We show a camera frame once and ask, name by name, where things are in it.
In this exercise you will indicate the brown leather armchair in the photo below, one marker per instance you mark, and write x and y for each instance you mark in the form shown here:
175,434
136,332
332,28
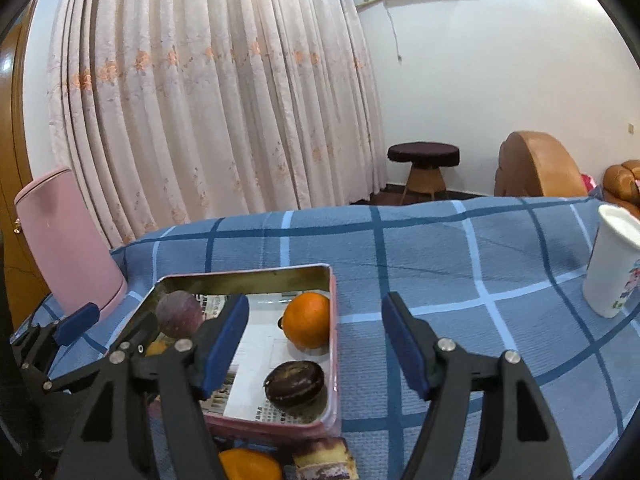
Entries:
535,164

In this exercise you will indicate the pink floral curtain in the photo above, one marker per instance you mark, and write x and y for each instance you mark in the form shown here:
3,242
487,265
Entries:
175,111

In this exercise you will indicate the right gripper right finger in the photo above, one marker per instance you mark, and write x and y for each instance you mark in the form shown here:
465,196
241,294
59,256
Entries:
517,437

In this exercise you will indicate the brown leather sofa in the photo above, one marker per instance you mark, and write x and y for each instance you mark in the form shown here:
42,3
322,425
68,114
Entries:
622,181

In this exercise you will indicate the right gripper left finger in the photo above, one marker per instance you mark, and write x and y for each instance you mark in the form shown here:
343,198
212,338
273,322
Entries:
111,434

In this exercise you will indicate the purple round mangosteen fruit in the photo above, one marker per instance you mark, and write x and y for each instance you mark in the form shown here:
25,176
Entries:
179,314

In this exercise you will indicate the blue plaid tablecloth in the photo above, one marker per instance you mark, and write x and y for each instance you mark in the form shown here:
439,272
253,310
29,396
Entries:
492,274

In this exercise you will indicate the wooden door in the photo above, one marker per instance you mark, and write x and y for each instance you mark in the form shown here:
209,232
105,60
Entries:
24,283

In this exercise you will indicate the brown chocolate pastry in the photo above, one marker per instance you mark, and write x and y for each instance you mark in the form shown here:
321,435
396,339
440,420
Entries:
294,383

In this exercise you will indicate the orange mandarin front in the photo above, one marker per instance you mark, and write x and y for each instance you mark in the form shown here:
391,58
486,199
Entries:
247,464

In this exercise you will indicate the white paper cup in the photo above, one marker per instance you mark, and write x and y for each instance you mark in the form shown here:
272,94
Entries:
613,268

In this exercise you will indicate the white printed paper liner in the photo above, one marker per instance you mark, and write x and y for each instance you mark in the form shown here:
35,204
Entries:
262,348

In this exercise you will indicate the small yellow-green fruit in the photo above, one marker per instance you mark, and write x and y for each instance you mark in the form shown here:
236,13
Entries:
156,348

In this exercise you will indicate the dark cushioned wicker stool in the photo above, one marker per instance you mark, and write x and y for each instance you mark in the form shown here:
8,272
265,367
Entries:
427,160

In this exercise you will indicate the pink metal tin box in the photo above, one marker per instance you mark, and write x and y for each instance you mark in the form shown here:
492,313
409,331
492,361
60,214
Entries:
213,288

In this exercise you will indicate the orange mandarin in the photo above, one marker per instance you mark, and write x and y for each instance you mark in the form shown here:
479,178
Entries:
247,464
306,321

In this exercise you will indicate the pink cylindrical container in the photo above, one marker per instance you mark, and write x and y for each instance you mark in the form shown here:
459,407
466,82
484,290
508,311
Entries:
68,249

